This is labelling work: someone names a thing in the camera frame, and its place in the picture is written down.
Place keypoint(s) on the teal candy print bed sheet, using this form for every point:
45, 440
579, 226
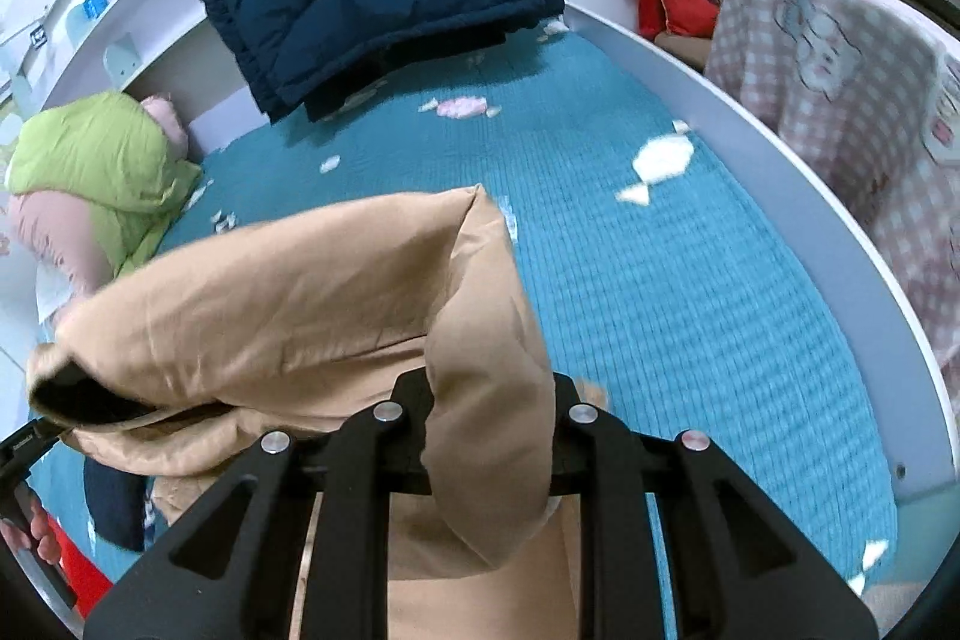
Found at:
660, 310

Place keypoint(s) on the person's left hand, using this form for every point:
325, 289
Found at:
37, 531

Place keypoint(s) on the small blue box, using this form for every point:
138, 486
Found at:
93, 4

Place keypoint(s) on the green and pink folded quilt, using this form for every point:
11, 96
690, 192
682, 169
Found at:
97, 160

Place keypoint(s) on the tan jacket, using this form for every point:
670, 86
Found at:
300, 310

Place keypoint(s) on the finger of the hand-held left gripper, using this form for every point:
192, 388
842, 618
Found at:
82, 411

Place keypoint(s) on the pale blue bookend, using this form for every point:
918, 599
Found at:
79, 21
120, 59

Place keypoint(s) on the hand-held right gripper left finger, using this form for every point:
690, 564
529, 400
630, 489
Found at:
406, 416

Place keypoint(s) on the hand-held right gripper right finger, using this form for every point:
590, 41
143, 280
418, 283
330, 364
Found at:
570, 431

